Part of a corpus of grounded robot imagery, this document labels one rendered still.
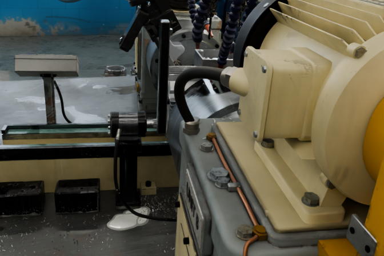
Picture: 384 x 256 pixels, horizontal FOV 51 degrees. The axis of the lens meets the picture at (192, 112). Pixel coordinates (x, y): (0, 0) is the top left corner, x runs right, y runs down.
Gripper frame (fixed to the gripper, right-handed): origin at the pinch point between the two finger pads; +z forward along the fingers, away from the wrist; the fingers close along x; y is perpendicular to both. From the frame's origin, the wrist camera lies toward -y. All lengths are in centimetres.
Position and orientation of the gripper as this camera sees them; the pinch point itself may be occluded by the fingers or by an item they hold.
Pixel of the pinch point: (171, 67)
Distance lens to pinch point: 109.2
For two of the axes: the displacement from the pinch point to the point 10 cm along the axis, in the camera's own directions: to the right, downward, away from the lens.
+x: -1.8, -3.8, 9.1
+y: 8.8, -4.8, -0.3
